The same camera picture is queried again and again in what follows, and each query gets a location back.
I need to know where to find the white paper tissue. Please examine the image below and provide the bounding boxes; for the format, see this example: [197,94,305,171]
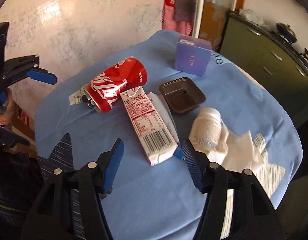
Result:
[189,107,264,173]

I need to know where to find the white red milk carton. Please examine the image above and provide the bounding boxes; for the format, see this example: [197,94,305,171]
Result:
[120,86,179,166]

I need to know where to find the red cola can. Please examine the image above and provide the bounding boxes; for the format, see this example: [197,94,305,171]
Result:
[82,57,147,113]

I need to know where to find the green kitchen cabinets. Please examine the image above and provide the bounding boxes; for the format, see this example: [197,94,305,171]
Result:
[220,12,308,127]

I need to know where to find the left hand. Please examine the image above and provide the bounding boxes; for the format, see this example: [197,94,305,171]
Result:
[0,88,16,126]

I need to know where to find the dark brown plastic tray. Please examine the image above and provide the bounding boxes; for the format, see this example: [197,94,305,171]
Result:
[159,77,206,114]

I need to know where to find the blue tablecloth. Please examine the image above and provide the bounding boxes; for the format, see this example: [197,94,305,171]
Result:
[35,30,303,239]

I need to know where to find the purple cardboard box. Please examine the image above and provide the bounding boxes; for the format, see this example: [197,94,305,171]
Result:
[174,35,213,77]

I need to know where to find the red checkered apron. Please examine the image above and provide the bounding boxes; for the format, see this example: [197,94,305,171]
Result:
[162,0,196,36]

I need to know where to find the crumpled clear plastic bag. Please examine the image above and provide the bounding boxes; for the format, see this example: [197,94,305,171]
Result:
[239,9,271,31]

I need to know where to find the black wok with lid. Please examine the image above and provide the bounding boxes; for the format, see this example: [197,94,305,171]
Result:
[275,22,297,43]

